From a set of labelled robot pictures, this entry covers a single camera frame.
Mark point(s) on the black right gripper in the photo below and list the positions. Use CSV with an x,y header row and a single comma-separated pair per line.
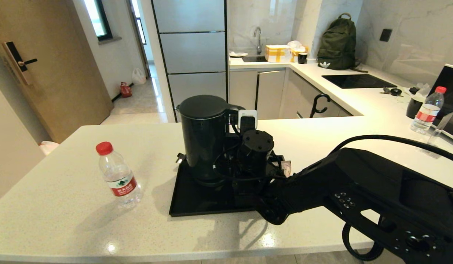
x,y
248,179

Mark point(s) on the pink tea bag packet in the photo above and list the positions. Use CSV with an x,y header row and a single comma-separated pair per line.
x,y
286,168

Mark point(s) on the black electric kettle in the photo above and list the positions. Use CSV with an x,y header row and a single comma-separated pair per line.
x,y
202,146

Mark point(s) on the clear water bottle green logo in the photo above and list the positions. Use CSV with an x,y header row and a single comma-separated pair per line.
x,y
120,179

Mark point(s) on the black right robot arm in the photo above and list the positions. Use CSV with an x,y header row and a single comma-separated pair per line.
x,y
358,183

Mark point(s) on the black cylindrical container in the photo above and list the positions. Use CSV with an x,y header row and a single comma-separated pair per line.
x,y
413,107

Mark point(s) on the clear water bottle red label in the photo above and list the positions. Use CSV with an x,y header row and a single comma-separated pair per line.
x,y
427,112

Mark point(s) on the black rectangular serving tray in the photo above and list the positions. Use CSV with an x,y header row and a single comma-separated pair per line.
x,y
197,201

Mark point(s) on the black power plug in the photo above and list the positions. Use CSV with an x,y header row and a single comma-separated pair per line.
x,y
180,157

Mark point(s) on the grey cabinet door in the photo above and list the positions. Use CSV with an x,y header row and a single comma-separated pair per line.
x,y
270,95
243,88

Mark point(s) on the grey corner cabinet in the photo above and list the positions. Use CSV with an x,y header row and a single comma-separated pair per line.
x,y
298,99

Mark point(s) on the dark kitchen sink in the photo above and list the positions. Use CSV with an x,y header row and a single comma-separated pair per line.
x,y
254,59

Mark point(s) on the white plate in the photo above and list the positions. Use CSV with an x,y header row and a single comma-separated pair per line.
x,y
238,54

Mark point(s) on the white box yellow tape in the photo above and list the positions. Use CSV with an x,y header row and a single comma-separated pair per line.
x,y
277,54

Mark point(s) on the black mug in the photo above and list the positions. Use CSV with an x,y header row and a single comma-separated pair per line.
x,y
302,58

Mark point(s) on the chrome sink faucet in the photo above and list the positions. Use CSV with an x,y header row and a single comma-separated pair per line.
x,y
258,40

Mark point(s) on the silver refrigerator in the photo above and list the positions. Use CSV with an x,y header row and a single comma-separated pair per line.
x,y
191,51

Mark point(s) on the crumpled white bag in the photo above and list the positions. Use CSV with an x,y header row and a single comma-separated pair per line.
x,y
295,44

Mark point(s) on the black induction cooktop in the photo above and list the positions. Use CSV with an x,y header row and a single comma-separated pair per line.
x,y
354,81

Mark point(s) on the white plastic bag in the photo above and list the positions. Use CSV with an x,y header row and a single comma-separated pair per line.
x,y
139,77

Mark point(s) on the red bag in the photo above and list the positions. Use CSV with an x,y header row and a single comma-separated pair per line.
x,y
126,90

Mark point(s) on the green backpack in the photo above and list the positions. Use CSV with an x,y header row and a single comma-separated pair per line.
x,y
336,44

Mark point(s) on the black key fob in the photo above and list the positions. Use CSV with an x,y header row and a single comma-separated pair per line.
x,y
396,92

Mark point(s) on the clear acrylic sign holder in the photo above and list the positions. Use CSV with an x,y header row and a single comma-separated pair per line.
x,y
437,132

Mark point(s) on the crumpled clear plastic wrap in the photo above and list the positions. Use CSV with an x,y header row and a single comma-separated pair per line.
x,y
422,89

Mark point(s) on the wooden door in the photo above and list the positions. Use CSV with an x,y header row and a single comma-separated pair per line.
x,y
65,73

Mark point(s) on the dark framed window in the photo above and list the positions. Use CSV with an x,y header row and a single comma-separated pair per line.
x,y
103,18

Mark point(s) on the white framed black appliance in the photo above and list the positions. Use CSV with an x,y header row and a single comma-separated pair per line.
x,y
452,82

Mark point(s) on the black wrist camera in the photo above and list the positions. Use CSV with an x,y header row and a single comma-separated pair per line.
x,y
254,146

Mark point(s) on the black wall socket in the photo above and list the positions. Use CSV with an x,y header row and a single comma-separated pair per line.
x,y
385,35

